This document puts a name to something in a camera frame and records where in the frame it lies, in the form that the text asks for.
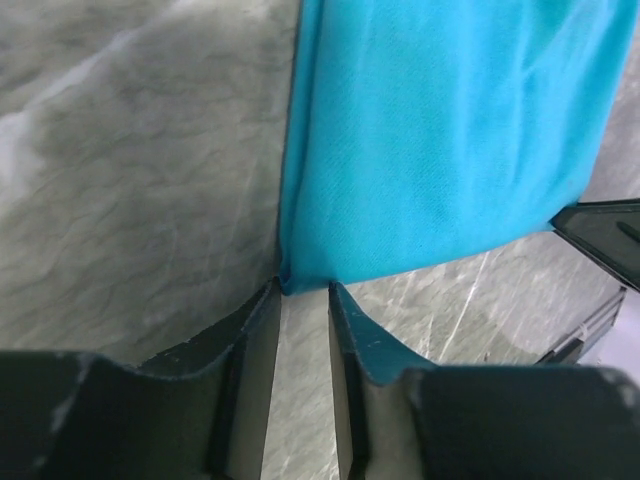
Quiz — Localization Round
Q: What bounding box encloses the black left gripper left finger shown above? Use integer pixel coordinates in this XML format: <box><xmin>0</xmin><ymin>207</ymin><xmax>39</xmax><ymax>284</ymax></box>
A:
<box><xmin>1</xmin><ymin>280</ymin><xmax>281</xmax><ymax>479</ymax></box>

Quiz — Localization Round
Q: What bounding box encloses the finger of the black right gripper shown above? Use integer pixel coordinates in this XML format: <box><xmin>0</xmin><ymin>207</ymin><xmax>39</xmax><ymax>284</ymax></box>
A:
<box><xmin>551</xmin><ymin>198</ymin><xmax>640</xmax><ymax>291</ymax></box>

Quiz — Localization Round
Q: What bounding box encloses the turquoise t shirt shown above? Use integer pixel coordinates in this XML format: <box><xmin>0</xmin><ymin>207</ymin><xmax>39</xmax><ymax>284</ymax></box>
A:
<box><xmin>279</xmin><ymin>1</ymin><xmax>639</xmax><ymax>295</ymax></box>

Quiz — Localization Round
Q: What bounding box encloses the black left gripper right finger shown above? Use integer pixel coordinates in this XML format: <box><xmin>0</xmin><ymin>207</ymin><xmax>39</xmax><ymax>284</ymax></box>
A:
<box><xmin>328</xmin><ymin>284</ymin><xmax>639</xmax><ymax>479</ymax></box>

